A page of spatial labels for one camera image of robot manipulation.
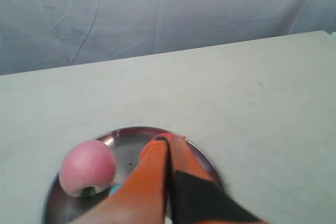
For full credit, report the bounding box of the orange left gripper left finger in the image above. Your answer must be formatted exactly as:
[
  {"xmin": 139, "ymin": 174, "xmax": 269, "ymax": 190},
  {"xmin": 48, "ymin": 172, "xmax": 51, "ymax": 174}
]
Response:
[{"xmin": 76, "ymin": 140, "xmax": 168, "ymax": 223}]

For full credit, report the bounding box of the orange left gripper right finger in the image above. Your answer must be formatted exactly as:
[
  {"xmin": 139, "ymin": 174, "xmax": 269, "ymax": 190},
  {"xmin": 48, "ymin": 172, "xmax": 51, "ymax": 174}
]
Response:
[{"xmin": 155, "ymin": 133, "xmax": 266, "ymax": 223}]

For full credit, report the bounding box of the large round metal plate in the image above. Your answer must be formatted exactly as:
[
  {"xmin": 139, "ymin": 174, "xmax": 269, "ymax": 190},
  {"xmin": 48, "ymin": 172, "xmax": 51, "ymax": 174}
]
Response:
[{"xmin": 41, "ymin": 126, "xmax": 227, "ymax": 224}]

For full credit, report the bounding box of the pink toy peach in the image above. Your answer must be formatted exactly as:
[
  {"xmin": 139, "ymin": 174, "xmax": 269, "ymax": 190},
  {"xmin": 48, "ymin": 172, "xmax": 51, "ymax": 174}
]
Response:
[{"xmin": 59, "ymin": 140, "xmax": 117, "ymax": 197}]

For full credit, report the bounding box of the grey fabric backdrop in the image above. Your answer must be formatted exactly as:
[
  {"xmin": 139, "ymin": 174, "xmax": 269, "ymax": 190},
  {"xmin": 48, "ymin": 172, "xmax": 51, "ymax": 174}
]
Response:
[{"xmin": 1, "ymin": 0, "xmax": 335, "ymax": 74}]

